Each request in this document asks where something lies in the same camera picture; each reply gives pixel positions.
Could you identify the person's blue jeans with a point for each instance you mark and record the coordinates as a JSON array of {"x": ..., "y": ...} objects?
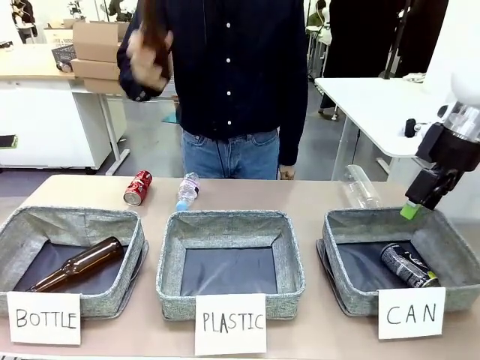
[{"x": 230, "y": 155}]

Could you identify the black mesh basket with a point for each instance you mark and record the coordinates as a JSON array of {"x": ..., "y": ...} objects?
[{"x": 63, "y": 54}]

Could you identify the black knob white mount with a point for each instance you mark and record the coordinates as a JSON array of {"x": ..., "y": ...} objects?
[{"x": 411, "y": 126}]

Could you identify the grey fabric basket bottle label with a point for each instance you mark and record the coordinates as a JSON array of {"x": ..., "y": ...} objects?
[{"x": 22, "y": 232}]

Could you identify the white side table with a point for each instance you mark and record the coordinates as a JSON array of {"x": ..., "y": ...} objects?
[{"x": 375, "y": 108}]

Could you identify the person's left forearm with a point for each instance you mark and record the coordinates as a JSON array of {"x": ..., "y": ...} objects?
[{"x": 294, "y": 123}]

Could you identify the black drink can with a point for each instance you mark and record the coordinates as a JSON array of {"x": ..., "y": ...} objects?
[{"x": 407, "y": 264}]

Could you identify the grey fabric basket can label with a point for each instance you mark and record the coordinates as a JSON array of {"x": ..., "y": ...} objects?
[{"x": 446, "y": 243}]

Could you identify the large open cardboard box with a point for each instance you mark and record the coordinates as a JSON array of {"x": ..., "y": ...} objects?
[{"x": 99, "y": 41}]

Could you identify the wooden top white desk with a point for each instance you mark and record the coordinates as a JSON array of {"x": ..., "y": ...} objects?
[{"x": 37, "y": 112}]

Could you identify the red cola can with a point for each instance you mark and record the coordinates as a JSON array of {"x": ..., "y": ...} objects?
[{"x": 138, "y": 188}]

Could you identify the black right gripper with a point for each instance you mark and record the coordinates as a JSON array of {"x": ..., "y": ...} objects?
[{"x": 450, "y": 150}]

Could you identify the person's dark navy shirt torso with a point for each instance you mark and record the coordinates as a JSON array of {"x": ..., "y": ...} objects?
[{"x": 232, "y": 63}]

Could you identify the flat cardboard box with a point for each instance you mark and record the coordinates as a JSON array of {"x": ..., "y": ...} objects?
[
  {"x": 103, "y": 86},
  {"x": 95, "y": 69}
]

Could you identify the teal sheet on floor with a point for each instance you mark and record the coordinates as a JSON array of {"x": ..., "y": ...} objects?
[{"x": 171, "y": 114}]

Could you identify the person's left hand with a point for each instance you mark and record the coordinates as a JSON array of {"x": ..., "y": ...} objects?
[{"x": 288, "y": 172}]

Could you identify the person's right forearm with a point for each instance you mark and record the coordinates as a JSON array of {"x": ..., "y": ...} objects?
[{"x": 129, "y": 84}]

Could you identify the person's right hand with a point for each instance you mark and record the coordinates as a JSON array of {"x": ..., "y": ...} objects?
[{"x": 148, "y": 63}]

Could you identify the white storage box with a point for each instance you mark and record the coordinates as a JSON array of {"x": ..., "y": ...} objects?
[{"x": 58, "y": 34}]

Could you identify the white paper sign CAN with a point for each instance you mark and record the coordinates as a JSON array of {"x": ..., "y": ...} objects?
[{"x": 411, "y": 313}]

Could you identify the grey fabric basket plastic label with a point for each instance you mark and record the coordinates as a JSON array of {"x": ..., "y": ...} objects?
[{"x": 228, "y": 227}]

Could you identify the large clear plastic bottle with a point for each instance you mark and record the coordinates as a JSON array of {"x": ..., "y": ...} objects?
[{"x": 360, "y": 189}]

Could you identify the black curtain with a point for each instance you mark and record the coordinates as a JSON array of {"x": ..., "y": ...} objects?
[{"x": 375, "y": 37}]

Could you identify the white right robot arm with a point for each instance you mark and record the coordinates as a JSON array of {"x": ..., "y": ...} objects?
[{"x": 465, "y": 93}]

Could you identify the smartphone with green case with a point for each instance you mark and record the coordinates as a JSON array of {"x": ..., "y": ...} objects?
[{"x": 7, "y": 141}]

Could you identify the brown glass bottle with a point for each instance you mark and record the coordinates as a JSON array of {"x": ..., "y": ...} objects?
[
  {"x": 155, "y": 26},
  {"x": 78, "y": 262}
]

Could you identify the small blue-capped water bottle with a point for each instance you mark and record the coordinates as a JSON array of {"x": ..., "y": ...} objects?
[{"x": 188, "y": 189}]

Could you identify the white paper sign BOTTLE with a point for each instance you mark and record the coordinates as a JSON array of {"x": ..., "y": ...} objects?
[{"x": 45, "y": 318}]

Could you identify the white paper sign PLASTIC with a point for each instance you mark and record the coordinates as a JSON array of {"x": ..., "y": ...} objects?
[{"x": 230, "y": 323}]

